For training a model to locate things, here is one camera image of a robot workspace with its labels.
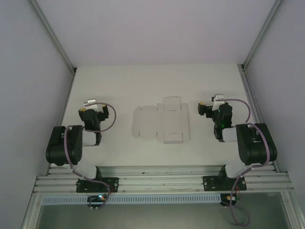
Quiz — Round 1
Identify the white paper box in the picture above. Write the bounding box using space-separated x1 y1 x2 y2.
131 96 191 145

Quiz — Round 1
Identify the small black controller board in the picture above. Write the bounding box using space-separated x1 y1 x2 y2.
86 194 108 211
220 193 239 208

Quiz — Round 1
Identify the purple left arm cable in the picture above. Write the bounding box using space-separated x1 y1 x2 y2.
63 102 117 210

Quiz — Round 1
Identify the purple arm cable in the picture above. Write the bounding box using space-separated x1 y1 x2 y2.
63 102 117 210
223 98 272 226

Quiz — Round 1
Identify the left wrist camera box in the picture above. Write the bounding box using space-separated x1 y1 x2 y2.
83 98 100 112

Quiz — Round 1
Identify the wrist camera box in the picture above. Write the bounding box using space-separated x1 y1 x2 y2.
211 94 226 104
83 98 100 112

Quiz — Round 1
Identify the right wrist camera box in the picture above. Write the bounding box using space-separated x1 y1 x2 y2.
211 94 226 104

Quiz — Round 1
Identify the aluminium table side rail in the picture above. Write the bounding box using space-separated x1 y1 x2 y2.
237 63 280 173
47 69 77 177

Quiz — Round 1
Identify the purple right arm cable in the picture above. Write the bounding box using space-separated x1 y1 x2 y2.
223 98 272 226

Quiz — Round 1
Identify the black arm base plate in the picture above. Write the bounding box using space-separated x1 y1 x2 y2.
202 175 247 192
75 177 119 193

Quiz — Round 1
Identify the aluminium frame post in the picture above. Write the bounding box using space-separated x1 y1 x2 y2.
30 0 77 75
240 0 285 72

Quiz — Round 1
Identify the aluminium mounting rail beam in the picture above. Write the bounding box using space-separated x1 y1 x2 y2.
32 165 293 194

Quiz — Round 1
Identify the light blue slotted cable duct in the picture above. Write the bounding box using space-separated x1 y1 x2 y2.
41 193 221 206

